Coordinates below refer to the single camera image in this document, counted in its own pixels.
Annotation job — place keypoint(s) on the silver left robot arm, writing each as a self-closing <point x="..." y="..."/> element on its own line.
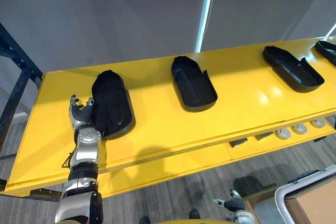
<point x="84" y="153"/>

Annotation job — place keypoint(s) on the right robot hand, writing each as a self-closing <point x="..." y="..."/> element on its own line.
<point x="233" y="204"/>

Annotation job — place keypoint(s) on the yellow metal shelf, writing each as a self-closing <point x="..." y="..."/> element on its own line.
<point x="162" y="124"/>

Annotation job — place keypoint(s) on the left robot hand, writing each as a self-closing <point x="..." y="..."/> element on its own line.
<point x="78" y="115"/>

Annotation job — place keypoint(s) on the dark robot foot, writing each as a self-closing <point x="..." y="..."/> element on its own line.
<point x="194" y="213"/>

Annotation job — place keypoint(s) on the white framed cart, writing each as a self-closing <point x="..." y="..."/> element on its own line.
<point x="282" y="195"/>

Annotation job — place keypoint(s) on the dark metal shelf bracket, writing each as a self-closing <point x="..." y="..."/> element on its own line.
<point x="46" y="195"/>

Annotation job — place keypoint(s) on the round grey disc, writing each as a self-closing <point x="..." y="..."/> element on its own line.
<point x="318" y="123"/>
<point x="299" y="128"/>
<point x="283" y="133"/>

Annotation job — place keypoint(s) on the dark blue rack frame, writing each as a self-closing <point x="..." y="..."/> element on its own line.
<point x="18" y="77"/>

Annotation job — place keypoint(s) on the black plastic housing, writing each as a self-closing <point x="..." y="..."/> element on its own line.
<point x="291" y="69"/>
<point x="194" y="85"/>
<point x="113" y="103"/>
<point x="328" y="51"/>

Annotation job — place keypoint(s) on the brown cardboard box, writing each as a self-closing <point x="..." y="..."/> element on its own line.
<point x="317" y="203"/>

